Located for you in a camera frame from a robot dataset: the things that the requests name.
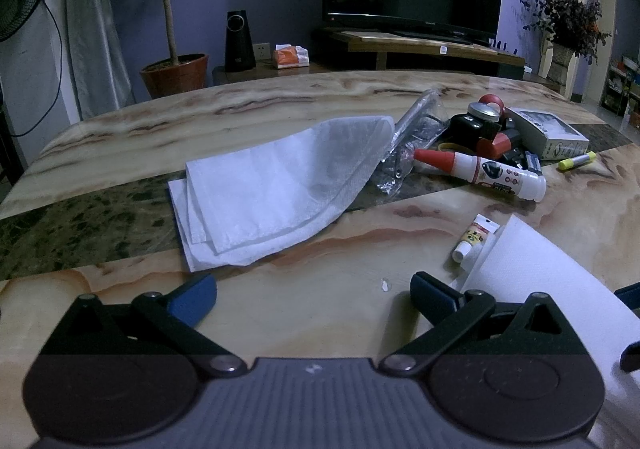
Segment black speaker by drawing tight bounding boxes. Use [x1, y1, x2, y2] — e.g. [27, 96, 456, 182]
[224, 10, 257, 73]

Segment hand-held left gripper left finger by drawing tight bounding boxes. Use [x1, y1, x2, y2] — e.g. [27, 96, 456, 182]
[42, 272, 248, 378]

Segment clear plastic bag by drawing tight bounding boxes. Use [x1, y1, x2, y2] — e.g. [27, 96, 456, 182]
[367, 89, 451, 202]

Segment orange tissue pack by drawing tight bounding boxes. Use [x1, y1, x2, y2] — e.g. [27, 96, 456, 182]
[272, 44, 310, 70]

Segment white glue bottle red cap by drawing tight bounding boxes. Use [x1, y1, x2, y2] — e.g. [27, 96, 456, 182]
[413, 148, 548, 204]

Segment round metal tin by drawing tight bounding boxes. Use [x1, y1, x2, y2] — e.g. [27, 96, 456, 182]
[467, 102, 501, 124]

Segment black fan cable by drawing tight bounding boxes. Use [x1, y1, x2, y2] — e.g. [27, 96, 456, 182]
[9, 0, 64, 138]

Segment white paper sheet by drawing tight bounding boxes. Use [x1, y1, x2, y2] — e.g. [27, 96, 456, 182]
[450, 214, 640, 449]

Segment potted tree in terracotta pot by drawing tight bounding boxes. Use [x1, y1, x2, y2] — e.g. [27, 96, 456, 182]
[102, 0, 217, 100]

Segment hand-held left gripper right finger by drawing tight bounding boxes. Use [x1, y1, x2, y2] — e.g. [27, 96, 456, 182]
[378, 271, 586, 377]

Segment wooden television stand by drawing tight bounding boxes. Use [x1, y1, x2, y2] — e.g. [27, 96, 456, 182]
[312, 26, 527, 77]

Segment black bulky gadget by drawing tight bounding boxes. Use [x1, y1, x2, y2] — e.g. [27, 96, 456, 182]
[449, 114, 502, 153]

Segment white nonwoven cloth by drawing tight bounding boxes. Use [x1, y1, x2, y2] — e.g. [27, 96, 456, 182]
[167, 115, 399, 274]

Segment small white glue tube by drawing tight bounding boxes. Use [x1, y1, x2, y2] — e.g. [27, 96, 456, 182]
[452, 213, 500, 265]

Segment grey cardboard box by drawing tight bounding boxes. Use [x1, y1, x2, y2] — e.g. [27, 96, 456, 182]
[505, 106, 591, 161]

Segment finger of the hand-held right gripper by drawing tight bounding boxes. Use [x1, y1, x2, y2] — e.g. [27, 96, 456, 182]
[619, 340, 640, 373]
[613, 281, 640, 316]

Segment cluttered storage shelf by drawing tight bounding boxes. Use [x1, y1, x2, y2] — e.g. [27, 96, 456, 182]
[601, 55, 640, 130]

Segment yellow highlighter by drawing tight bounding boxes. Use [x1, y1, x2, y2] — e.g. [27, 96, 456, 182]
[558, 151, 597, 172]

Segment pale grey curtain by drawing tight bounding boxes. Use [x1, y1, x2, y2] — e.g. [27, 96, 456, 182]
[65, 0, 137, 120]

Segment low dark cabinet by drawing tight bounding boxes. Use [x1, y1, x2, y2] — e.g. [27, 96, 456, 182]
[211, 61, 331, 88]

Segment dried flowers in vase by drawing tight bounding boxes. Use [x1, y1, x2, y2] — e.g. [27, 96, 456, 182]
[518, 0, 613, 86]

